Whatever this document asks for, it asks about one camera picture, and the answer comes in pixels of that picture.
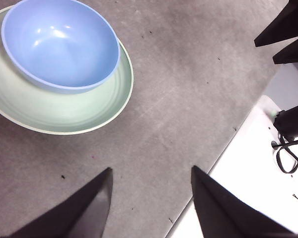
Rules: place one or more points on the blue ribbed bowl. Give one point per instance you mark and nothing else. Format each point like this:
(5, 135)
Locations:
(62, 49)

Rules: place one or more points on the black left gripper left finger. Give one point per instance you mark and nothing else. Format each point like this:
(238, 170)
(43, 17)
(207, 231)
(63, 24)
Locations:
(72, 218)

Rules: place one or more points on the black box device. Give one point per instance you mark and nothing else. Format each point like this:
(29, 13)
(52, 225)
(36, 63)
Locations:
(294, 121)

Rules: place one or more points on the green round plate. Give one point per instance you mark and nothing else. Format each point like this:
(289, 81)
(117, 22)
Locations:
(64, 111)

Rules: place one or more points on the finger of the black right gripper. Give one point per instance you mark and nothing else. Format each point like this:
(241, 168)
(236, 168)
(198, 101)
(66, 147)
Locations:
(288, 24)
(295, 53)

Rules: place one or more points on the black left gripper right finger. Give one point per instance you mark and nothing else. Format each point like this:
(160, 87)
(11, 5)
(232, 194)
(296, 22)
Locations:
(226, 218)

